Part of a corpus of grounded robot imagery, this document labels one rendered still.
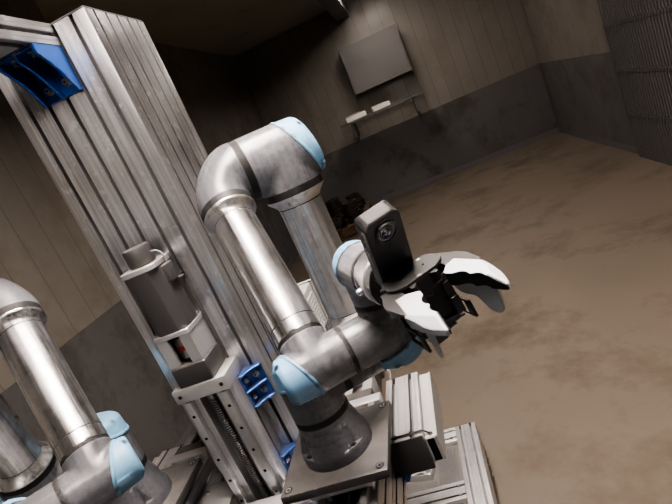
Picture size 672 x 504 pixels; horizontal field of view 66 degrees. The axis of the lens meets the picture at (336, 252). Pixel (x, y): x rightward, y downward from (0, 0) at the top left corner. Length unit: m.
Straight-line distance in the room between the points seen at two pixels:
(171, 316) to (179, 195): 0.25
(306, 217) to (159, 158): 0.35
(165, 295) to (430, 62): 7.77
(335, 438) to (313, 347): 0.35
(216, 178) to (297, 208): 0.16
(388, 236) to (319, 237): 0.42
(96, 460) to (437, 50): 8.17
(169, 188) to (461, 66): 7.75
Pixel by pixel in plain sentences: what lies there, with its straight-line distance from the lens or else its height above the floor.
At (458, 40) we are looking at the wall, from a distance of 8.69.
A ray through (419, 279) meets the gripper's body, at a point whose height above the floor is 1.46.
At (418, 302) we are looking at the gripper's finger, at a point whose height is 1.46.
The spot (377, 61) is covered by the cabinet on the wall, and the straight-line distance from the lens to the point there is 8.27.
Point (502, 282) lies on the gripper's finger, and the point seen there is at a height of 1.46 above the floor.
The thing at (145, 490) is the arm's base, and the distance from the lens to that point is 1.31.
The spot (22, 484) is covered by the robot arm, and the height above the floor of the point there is 1.26.
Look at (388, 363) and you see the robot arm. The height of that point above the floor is 1.29.
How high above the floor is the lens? 1.65
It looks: 14 degrees down
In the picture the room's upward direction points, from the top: 24 degrees counter-clockwise
